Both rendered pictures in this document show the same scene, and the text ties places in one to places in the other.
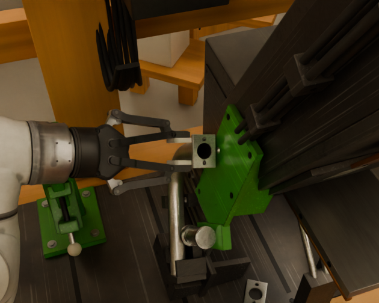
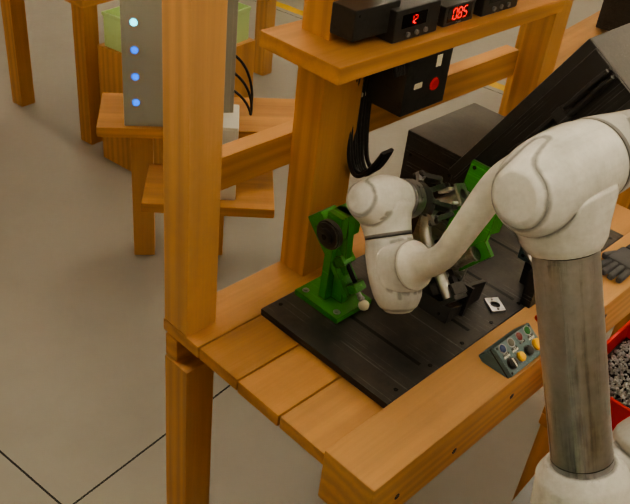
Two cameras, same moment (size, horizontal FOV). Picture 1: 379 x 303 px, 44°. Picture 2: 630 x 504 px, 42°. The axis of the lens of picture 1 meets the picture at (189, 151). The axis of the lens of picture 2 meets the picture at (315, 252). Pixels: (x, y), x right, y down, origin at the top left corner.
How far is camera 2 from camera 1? 147 cm
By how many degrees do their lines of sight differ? 26
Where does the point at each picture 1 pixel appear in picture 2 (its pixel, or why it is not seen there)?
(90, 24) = (348, 127)
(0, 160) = (409, 195)
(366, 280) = not seen: hidden behind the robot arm
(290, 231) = (488, 267)
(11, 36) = (278, 148)
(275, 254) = (489, 282)
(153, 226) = not seen: hidden behind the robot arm
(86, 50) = (341, 149)
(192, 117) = (228, 267)
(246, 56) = (445, 136)
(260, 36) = (441, 123)
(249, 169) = not seen: hidden behind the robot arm
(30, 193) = (274, 292)
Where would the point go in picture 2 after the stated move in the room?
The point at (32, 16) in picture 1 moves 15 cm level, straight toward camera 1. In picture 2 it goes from (322, 125) to (371, 150)
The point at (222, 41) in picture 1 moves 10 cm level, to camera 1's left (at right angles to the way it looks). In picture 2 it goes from (421, 130) to (389, 134)
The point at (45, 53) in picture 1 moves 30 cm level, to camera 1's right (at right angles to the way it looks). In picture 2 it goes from (320, 153) to (424, 137)
